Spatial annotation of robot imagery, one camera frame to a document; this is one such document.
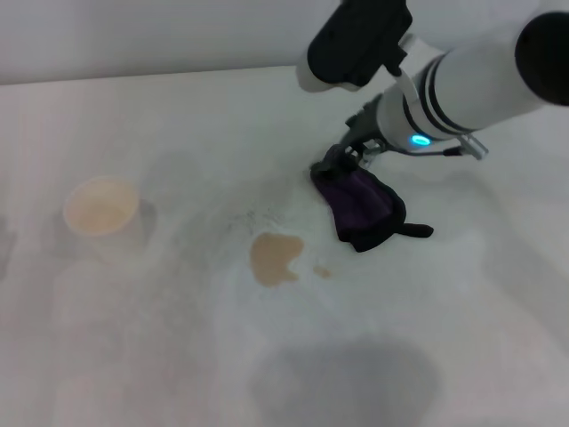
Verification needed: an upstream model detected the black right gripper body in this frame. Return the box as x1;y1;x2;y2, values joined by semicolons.
344;95;386;153

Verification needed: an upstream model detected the purple rag with black trim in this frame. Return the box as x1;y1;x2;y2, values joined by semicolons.
309;167;435;254

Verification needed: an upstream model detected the white paper cup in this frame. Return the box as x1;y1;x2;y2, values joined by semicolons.
62;175;148;264

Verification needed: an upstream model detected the large brown water stain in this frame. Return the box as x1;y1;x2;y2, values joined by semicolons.
248;232;306;288

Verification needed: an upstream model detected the clear cable plug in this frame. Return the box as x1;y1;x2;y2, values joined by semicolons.
362;138;384;168

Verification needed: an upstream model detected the black and white wrist camera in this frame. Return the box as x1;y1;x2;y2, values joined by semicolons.
295;0;413;93

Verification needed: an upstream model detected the silver cable connector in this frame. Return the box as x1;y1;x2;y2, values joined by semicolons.
452;134;491;162

